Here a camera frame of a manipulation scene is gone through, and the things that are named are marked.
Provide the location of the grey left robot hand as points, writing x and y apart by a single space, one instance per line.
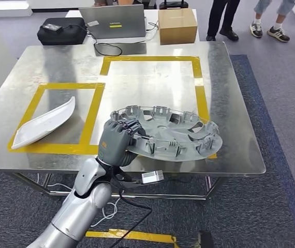
114 143

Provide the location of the grey plastic wheel hubcap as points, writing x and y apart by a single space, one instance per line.
173 143

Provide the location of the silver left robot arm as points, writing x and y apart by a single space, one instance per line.
83 205

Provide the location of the white curved plastic part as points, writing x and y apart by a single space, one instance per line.
44 125

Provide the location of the steel workbench table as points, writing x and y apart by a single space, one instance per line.
230 102

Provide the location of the small yellow tape square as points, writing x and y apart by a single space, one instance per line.
93 113

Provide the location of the yellow floor tape strip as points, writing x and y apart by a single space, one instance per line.
136 235

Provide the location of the grey laptop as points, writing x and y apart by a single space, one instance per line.
111 20

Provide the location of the black carry bag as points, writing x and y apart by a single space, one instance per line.
67 36

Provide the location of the large yellow tape square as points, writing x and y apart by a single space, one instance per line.
201 99

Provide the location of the brown cardboard box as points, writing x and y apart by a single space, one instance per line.
177 27

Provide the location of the black router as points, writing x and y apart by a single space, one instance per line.
173 5

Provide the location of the standing person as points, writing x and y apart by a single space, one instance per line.
278 32
220 17

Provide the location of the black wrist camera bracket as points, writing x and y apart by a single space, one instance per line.
127 179

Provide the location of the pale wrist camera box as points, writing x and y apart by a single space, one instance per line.
152 177

